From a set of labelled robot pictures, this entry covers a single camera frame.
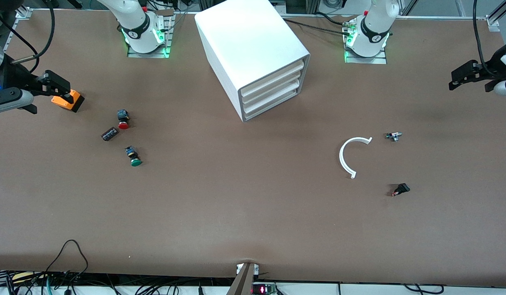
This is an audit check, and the black cable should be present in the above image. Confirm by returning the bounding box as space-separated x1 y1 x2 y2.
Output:
43 239 90 283
282 11 354 37
472 0 493 76
0 10 40 74
9 0 57 65

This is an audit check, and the orange and black block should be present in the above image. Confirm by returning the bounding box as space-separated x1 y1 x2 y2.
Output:
51 89 85 113

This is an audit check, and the tangled cable bundle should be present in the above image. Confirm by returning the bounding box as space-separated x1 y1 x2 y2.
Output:
0 270 237 295

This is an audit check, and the red mushroom push button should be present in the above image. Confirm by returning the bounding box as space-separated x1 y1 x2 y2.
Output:
116 109 131 130

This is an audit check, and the small device red display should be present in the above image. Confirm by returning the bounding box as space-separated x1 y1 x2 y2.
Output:
251 282 279 295

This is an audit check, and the white semicircular plastic clip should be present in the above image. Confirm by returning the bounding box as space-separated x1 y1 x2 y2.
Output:
339 136 373 180

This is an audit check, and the green mushroom push button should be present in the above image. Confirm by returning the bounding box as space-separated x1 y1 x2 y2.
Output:
124 146 143 167

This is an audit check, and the grey camera stand post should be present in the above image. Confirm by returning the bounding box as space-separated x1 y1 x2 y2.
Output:
225 262 260 295

